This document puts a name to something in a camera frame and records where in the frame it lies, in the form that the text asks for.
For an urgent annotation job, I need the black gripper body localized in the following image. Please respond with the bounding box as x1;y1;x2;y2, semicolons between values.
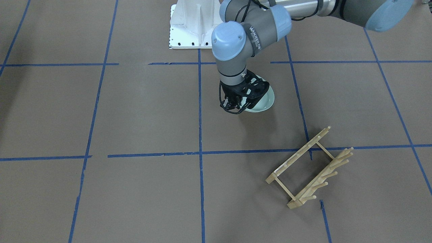
221;76;260;102

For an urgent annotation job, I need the light green plate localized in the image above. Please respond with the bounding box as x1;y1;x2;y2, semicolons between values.
245;86;275;113

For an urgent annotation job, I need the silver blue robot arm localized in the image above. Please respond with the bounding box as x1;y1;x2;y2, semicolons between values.
211;0;413;110

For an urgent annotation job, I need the wooden dish rack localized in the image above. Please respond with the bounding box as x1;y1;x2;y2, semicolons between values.
265;126;354;209

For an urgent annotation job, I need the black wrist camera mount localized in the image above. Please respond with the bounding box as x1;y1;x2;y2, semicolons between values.
236;70;270;112

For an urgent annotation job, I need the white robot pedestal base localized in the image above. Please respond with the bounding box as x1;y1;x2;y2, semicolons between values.
169;0;222;49

